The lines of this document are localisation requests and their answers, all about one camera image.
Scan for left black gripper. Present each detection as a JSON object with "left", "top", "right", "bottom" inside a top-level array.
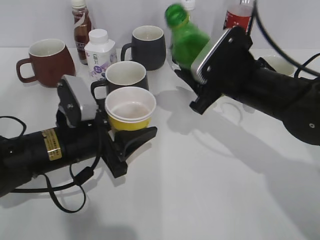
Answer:
[{"left": 94, "top": 111, "right": 158, "bottom": 178}]

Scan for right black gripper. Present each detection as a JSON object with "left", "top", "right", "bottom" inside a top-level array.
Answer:
[{"left": 174, "top": 69, "right": 234, "bottom": 115}]

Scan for yellow paper cup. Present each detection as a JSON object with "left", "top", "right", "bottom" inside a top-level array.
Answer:
[{"left": 104, "top": 86, "right": 157, "bottom": 131}]

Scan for green plastic bottle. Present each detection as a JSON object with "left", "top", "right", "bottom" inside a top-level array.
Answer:
[{"left": 164, "top": 3, "right": 210, "bottom": 70}]

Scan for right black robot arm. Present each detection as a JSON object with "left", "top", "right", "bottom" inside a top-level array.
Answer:
[{"left": 151, "top": 55, "right": 320, "bottom": 152}]

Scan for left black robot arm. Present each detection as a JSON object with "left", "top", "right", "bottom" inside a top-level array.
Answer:
[{"left": 0, "top": 113, "right": 128, "bottom": 197}]

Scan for black mug rear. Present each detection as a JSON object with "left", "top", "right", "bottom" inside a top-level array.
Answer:
[{"left": 120, "top": 25, "right": 167, "bottom": 71}]

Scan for black mug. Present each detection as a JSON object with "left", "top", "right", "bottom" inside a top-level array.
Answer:
[
  {"left": 90, "top": 61, "right": 149, "bottom": 100},
  {"left": 120, "top": 25, "right": 167, "bottom": 71}
]

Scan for black mug front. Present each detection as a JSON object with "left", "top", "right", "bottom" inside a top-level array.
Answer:
[{"left": 90, "top": 61, "right": 149, "bottom": 100}]

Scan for clear water bottle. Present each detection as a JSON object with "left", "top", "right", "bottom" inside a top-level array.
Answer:
[{"left": 181, "top": 0, "right": 196, "bottom": 11}]

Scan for red label cola bottle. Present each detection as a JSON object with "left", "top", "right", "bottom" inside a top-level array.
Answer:
[{"left": 223, "top": 0, "right": 254, "bottom": 34}]

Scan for white yogurt drink bottle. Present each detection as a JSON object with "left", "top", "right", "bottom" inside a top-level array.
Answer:
[{"left": 84, "top": 28, "right": 118, "bottom": 81}]

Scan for white mug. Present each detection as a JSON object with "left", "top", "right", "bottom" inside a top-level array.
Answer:
[{"left": 259, "top": 55, "right": 296, "bottom": 77}]

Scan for red ceramic mug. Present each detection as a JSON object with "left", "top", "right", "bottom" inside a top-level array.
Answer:
[{"left": 16, "top": 38, "right": 76, "bottom": 88}]

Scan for brown tea bottle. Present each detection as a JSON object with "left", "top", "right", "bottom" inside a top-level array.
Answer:
[{"left": 71, "top": 0, "right": 93, "bottom": 65}]

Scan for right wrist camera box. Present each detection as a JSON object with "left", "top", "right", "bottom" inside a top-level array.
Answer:
[{"left": 190, "top": 26, "right": 253, "bottom": 85}]

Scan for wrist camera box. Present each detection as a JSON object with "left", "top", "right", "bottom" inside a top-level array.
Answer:
[
  {"left": 190, "top": 26, "right": 253, "bottom": 85},
  {"left": 57, "top": 74, "right": 98, "bottom": 128}
]

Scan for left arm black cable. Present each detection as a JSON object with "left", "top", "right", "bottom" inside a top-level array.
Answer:
[{"left": 0, "top": 115, "right": 106, "bottom": 214}]

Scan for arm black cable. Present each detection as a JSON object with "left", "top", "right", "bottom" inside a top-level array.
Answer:
[
  {"left": 0, "top": 115, "right": 106, "bottom": 214},
  {"left": 246, "top": 0, "right": 320, "bottom": 78}
]

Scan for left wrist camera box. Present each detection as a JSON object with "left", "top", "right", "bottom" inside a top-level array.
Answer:
[{"left": 57, "top": 74, "right": 98, "bottom": 128}]

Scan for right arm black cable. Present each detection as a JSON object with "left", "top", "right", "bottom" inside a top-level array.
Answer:
[{"left": 246, "top": 0, "right": 320, "bottom": 78}]

